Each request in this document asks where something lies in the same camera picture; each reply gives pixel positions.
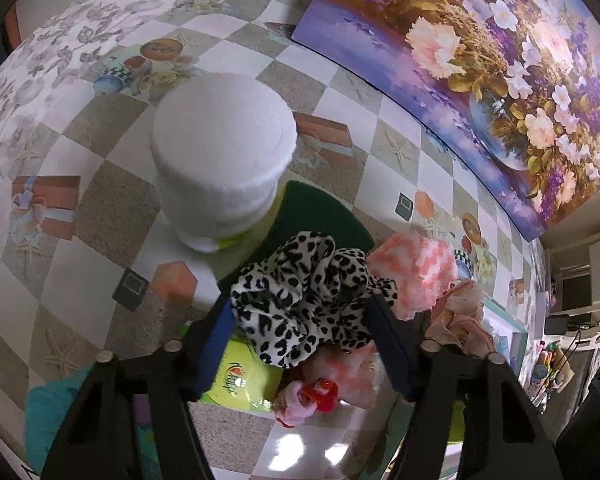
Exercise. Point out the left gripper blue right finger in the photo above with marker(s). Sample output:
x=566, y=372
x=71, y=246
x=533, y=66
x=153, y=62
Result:
x=394, y=340

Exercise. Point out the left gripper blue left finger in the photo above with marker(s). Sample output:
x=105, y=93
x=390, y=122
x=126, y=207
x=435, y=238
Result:
x=220, y=324

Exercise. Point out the green tissue pack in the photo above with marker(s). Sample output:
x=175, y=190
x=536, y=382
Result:
x=243, y=382

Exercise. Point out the leopard print scrunchie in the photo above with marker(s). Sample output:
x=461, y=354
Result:
x=309, y=292

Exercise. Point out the red pink pipe cleaner doll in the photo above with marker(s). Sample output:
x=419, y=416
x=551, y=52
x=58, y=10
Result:
x=298, y=401

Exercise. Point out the green yellow scrub sponge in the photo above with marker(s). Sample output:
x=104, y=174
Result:
x=301, y=207

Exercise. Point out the pink white fuzzy towel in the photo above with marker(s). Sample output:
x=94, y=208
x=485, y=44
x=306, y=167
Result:
x=423, y=268

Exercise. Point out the teal shallow tray box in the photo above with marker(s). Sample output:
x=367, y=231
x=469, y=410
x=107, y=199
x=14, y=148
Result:
x=510, y=340

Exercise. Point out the white pill bottle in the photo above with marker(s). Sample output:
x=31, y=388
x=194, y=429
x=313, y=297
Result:
x=220, y=144

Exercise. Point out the flower painting canvas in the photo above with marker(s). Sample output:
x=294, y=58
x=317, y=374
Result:
x=510, y=86

